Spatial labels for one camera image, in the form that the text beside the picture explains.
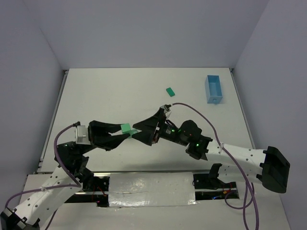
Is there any blue plastic box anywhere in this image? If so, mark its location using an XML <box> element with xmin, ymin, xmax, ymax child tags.
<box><xmin>205</xmin><ymin>75</ymin><xmax>223</xmax><ymax>104</ymax></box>

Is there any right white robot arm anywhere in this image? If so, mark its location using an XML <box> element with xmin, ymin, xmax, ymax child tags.
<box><xmin>132</xmin><ymin>107</ymin><xmax>290</xmax><ymax>194</ymax></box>

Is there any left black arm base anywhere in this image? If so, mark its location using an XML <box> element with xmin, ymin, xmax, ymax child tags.
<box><xmin>82</xmin><ymin>176</ymin><xmax>110</xmax><ymax>207</ymax></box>

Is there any green windowed cube block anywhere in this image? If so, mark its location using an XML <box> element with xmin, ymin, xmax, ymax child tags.
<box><xmin>129</xmin><ymin>129</ymin><xmax>139</xmax><ymax>138</ymax></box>

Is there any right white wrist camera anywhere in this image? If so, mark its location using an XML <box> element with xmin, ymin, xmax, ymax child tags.
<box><xmin>160</xmin><ymin>104</ymin><xmax>172</xmax><ymax>120</ymax></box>

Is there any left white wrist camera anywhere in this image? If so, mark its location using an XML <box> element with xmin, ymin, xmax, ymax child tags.
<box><xmin>75</xmin><ymin>125</ymin><xmax>91</xmax><ymax>145</ymax></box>

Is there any silver tape covered panel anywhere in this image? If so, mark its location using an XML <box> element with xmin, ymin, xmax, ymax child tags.
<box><xmin>108</xmin><ymin>172</ymin><xmax>196</xmax><ymax>207</ymax></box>

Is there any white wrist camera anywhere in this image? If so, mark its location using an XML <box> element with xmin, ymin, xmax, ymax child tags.
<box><xmin>75</xmin><ymin>125</ymin><xmax>91</xmax><ymax>145</ymax></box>
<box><xmin>160</xmin><ymin>104</ymin><xmax>172</xmax><ymax>120</ymax></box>

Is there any aluminium rail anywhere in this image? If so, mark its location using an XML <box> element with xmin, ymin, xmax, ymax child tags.
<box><xmin>93</xmin><ymin>170</ymin><xmax>210</xmax><ymax>175</ymax></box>

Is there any green rectangular block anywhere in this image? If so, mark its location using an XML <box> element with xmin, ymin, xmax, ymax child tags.
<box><xmin>166</xmin><ymin>87</ymin><xmax>176</xmax><ymax>97</ymax></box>

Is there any small green cube block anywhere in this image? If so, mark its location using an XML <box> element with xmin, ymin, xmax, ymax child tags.
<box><xmin>120</xmin><ymin>123</ymin><xmax>131</xmax><ymax>134</ymax></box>

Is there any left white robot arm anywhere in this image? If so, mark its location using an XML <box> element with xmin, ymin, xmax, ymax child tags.
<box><xmin>0</xmin><ymin>121</ymin><xmax>130</xmax><ymax>230</ymax></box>

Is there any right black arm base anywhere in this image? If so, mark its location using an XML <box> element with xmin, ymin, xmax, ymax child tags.
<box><xmin>192</xmin><ymin>163</ymin><xmax>236</xmax><ymax>191</ymax></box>

